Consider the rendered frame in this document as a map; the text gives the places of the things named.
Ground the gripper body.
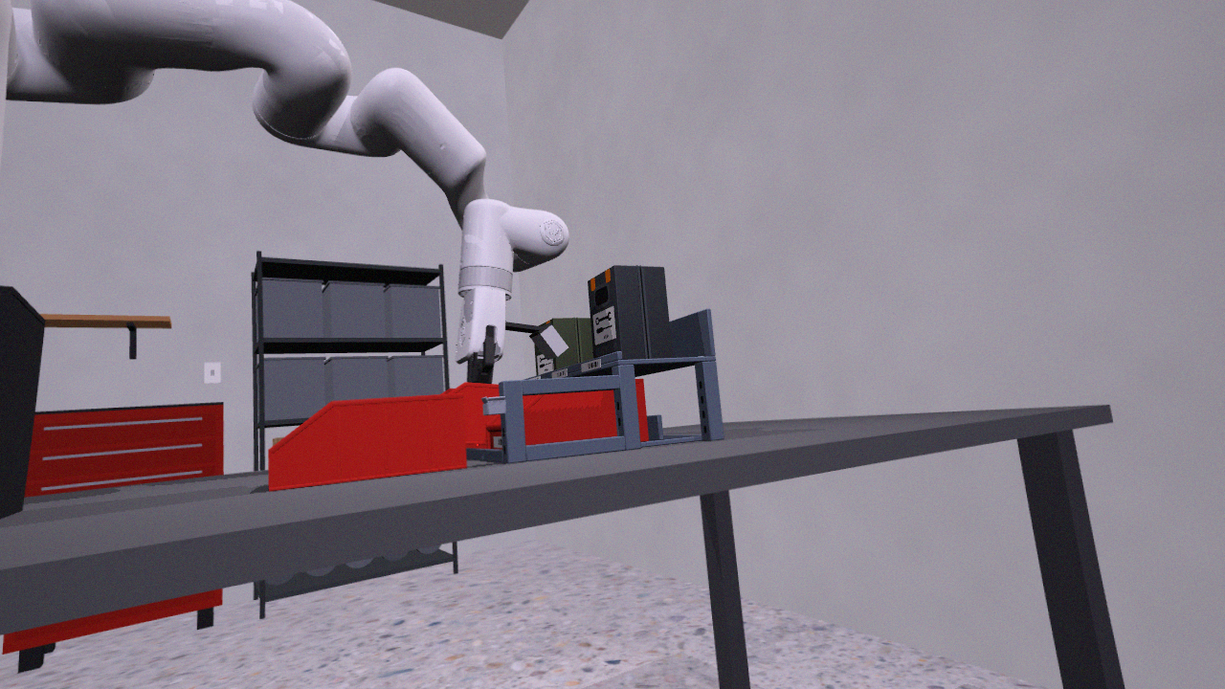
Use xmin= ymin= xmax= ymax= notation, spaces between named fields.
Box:
xmin=456 ymin=284 xmax=511 ymax=365

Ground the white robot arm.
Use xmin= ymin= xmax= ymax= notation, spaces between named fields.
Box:
xmin=0 ymin=0 xmax=568 ymax=294

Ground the dark green tool case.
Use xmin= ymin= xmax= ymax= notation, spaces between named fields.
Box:
xmin=534 ymin=318 xmax=593 ymax=375

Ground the dark grey tool case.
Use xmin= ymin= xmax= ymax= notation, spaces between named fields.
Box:
xmin=588 ymin=265 xmax=673 ymax=360

